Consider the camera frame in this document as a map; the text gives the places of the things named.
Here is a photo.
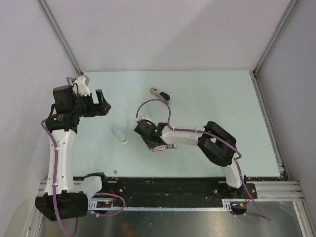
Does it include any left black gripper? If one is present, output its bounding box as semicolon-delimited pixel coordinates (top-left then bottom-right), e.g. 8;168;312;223
72;89;110;117

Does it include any red white staple box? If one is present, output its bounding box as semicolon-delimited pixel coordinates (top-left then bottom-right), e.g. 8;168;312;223
150;143;177;152

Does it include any beige black stapler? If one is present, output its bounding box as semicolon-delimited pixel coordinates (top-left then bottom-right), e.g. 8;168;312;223
149;87;171;105

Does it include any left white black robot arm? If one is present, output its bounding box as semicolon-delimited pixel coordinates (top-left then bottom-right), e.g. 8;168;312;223
35;83;111;221

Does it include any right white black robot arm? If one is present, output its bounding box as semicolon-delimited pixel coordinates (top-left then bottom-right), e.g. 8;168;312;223
134;118;246;198

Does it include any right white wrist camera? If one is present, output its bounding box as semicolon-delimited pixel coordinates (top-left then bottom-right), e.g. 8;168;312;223
135;115;153;123

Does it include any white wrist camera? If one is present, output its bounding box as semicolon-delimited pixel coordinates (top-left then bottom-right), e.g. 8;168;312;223
72;75;90;97
135;115;153;123

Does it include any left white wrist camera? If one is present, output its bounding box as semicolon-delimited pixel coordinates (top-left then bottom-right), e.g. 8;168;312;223
72;75;90;97

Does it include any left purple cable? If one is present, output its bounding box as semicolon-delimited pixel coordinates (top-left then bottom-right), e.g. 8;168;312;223
40;76;126;235

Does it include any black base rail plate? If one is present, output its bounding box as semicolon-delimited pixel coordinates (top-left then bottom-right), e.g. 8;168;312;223
93;177;258;208

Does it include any left aluminium frame post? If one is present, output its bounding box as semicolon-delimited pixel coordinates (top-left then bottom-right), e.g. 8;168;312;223
37;0;83;75

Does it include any aluminium frame post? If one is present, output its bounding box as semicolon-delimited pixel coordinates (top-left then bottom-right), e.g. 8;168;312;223
253;0;300;75
37;0;83;75

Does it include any grey slotted cable duct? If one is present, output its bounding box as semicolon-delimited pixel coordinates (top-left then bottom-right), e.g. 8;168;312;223
88;200;247;213

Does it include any right aluminium frame post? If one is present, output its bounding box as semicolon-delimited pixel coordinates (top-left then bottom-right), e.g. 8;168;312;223
253;0;300;75

